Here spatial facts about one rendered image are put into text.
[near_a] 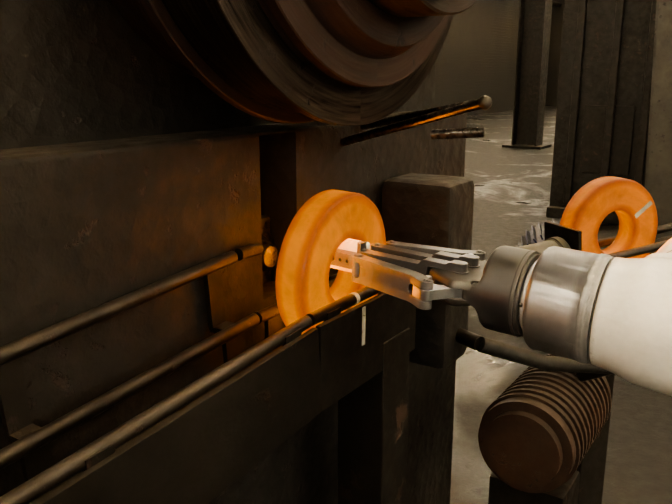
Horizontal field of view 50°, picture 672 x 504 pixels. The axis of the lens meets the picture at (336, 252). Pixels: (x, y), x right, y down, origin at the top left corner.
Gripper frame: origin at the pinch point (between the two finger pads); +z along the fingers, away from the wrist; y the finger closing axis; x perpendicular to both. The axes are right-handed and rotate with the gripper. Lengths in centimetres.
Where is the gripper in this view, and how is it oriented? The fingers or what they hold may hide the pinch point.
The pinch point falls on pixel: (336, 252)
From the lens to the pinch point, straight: 71.6
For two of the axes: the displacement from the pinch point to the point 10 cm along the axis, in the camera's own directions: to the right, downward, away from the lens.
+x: 0.4, -9.6, -2.7
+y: 5.5, -2.0, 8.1
